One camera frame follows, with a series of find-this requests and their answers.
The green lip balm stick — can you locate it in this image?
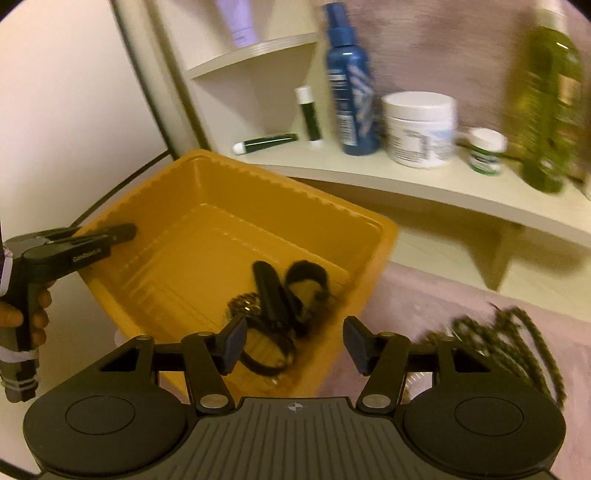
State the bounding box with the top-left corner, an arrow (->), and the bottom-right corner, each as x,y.
294,85 -> 322,146

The green oil spray bottle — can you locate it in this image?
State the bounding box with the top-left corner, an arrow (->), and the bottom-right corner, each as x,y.
510,1 -> 584,194

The small green label jar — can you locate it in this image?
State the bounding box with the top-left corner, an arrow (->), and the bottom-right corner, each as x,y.
467,128 -> 507,175

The pink hanging towel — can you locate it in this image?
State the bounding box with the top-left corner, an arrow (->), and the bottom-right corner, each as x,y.
317,0 -> 591,176

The dark green bead necklace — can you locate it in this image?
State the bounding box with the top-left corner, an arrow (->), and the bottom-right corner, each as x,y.
414,306 -> 567,409

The amber bead bracelet gold charm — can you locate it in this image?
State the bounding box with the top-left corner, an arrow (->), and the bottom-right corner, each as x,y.
224,292 -> 262,322

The wristwatch with dark strap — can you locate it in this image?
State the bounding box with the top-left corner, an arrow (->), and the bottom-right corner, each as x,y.
240,320 -> 296,377

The orange plastic tray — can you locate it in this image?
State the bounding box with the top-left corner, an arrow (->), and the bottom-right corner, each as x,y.
80,150 -> 398,398

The cream wooden shelf unit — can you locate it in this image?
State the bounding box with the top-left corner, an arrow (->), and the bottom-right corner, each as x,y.
112,1 -> 590,320

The lavender tube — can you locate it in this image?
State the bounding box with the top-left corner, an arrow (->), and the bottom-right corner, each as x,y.
215,0 -> 259,48

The dark green small tube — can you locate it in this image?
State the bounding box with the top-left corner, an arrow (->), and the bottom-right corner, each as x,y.
232,133 -> 298,155

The blue spray bottle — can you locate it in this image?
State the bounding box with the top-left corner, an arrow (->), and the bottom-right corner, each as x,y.
322,2 -> 379,156

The white cream jar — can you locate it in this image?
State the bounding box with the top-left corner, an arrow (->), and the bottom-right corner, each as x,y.
382,91 -> 457,169

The person's left hand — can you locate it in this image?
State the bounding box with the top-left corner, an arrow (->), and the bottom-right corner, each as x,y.
0,284 -> 52,346

